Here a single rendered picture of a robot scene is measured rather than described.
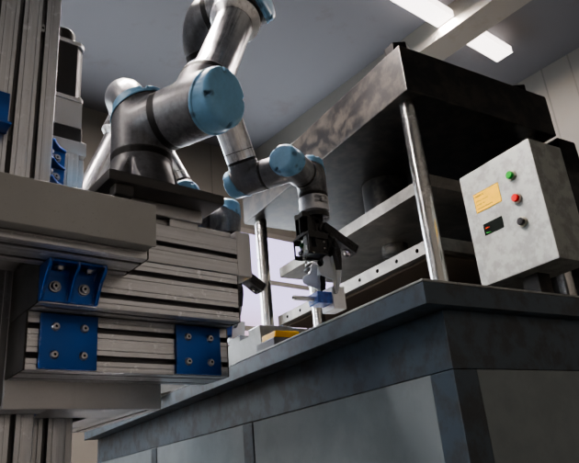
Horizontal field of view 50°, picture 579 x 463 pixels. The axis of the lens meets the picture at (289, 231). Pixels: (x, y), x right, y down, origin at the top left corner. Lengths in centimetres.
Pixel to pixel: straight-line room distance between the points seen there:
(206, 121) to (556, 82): 395
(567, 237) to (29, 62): 152
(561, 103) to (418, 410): 395
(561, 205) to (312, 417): 114
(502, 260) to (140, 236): 138
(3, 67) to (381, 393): 94
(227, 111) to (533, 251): 116
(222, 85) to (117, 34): 296
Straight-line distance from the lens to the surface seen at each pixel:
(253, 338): 151
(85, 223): 91
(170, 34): 407
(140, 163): 115
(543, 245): 198
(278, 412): 136
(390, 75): 242
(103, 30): 408
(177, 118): 115
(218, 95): 113
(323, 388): 122
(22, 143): 130
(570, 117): 473
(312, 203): 152
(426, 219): 215
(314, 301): 145
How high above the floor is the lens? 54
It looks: 22 degrees up
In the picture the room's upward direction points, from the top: 5 degrees counter-clockwise
